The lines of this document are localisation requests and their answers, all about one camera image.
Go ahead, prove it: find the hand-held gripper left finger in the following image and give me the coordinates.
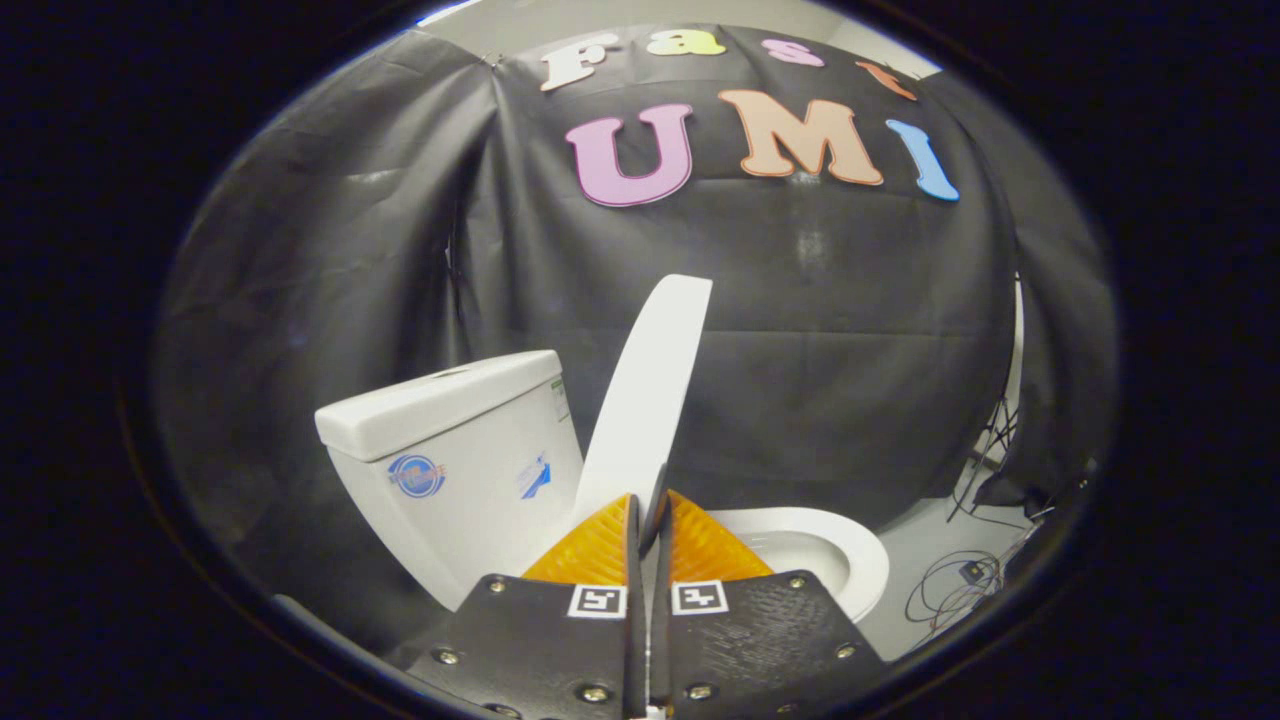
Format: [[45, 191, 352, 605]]
[[405, 492, 647, 720]]

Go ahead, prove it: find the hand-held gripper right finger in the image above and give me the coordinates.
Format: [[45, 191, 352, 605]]
[[650, 490, 886, 720]]

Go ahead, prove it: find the white toilet lid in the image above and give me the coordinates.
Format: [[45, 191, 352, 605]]
[[572, 273, 714, 553]]

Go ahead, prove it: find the white ceramic toilet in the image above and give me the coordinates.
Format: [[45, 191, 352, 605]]
[[315, 350, 891, 623]]

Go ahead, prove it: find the black light stand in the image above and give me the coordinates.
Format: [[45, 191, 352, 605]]
[[948, 400, 1023, 523]]

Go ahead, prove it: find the black backdrop cloth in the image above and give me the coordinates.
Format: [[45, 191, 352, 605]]
[[155, 25, 1116, 656]]

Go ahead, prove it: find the black cable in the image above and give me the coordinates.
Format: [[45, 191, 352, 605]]
[[903, 550, 1006, 629]]

